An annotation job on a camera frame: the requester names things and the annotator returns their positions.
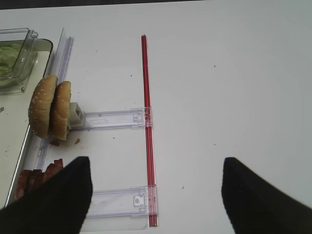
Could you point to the green lettuce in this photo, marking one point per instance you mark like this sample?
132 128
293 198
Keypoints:
9 62

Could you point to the metal tray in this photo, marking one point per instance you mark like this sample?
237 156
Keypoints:
14 118

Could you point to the clear pusher track upper right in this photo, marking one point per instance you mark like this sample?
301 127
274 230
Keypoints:
131 118

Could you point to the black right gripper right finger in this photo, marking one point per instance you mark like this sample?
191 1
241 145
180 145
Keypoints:
255 206

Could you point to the clear plastic vegetable box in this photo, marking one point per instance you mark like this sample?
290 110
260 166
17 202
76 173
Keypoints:
27 38

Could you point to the clear pusher track lower right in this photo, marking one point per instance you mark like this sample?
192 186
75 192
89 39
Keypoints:
134 201

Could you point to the sesame bun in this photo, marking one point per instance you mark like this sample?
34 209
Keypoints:
59 113
40 105

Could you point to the sesame top bun front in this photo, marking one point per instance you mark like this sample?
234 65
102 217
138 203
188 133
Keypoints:
40 105

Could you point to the white pusher block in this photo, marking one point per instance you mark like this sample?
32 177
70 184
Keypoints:
75 119

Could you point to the red meat slices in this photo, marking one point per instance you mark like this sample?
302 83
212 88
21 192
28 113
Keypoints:
29 180

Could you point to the sesame top bun rear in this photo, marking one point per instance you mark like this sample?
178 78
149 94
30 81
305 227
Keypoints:
59 113

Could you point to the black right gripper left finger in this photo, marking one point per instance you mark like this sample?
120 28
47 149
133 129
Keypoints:
58 206

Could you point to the clear pusher track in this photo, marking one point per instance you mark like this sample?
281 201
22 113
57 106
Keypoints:
134 201
131 118

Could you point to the right red rail strip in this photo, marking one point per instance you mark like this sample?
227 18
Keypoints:
153 219

